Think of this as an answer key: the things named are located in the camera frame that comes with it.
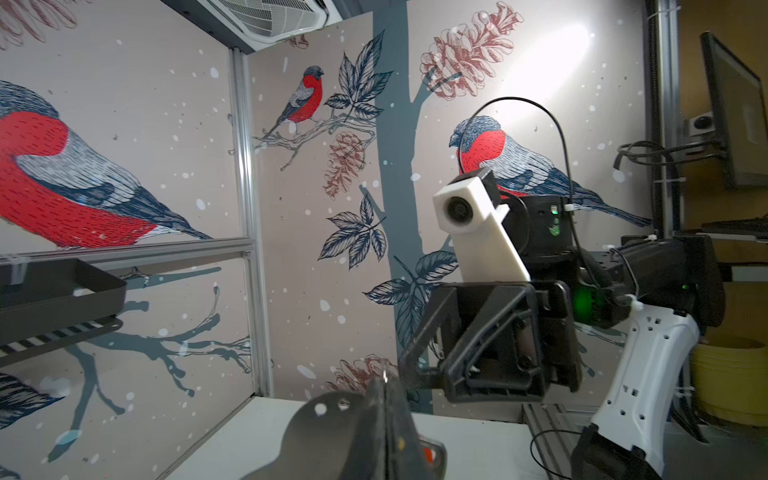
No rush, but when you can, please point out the black computer monitor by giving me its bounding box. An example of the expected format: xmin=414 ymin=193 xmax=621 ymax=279
xmin=700 ymin=31 xmax=767 ymax=189

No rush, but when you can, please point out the black hanging wire basket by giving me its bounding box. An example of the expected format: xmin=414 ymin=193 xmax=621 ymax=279
xmin=1 ymin=256 xmax=127 ymax=367

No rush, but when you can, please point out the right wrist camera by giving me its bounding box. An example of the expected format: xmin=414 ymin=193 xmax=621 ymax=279
xmin=433 ymin=167 xmax=531 ymax=283

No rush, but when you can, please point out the horizontal aluminium frame bar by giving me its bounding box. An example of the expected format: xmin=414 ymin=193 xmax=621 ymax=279
xmin=1 ymin=237 xmax=255 ymax=270

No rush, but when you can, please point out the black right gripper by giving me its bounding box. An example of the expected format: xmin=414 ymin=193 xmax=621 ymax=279
xmin=398 ymin=281 xmax=582 ymax=402

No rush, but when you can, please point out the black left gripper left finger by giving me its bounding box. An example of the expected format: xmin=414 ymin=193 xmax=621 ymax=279
xmin=335 ymin=379 xmax=387 ymax=479

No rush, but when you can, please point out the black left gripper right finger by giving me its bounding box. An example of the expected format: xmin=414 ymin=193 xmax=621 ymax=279
xmin=384 ymin=379 xmax=432 ymax=480

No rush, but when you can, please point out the yellow plastic bucket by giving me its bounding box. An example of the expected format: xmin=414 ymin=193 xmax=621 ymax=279
xmin=691 ymin=335 xmax=767 ymax=427

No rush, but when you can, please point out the silver metal carabiner keyring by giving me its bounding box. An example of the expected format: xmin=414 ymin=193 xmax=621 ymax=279
xmin=245 ymin=391 xmax=351 ymax=479

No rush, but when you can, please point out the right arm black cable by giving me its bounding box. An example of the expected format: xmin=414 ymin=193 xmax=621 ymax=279
xmin=458 ymin=96 xmax=595 ymax=283

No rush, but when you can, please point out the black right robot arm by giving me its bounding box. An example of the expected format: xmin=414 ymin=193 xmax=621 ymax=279
xmin=400 ymin=183 xmax=724 ymax=479

